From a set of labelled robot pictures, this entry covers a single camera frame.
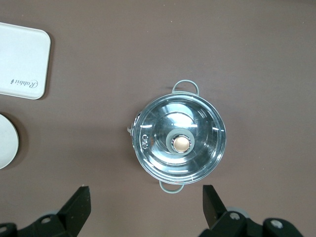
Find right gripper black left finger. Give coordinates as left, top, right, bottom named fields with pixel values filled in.
left=0, top=186, right=92, bottom=237

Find white rectangular tray Rabbit print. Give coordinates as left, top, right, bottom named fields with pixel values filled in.
left=0, top=22, right=52, bottom=100

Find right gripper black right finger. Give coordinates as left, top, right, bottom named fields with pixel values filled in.
left=198, top=185, right=303, bottom=237

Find white round plate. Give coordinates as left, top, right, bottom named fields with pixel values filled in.
left=0, top=113, right=20, bottom=170

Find steel pot grey handles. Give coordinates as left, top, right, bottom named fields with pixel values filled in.
left=126, top=79, right=227, bottom=194

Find glass lid with grey knob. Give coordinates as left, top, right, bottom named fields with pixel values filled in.
left=133, top=92, right=227, bottom=185

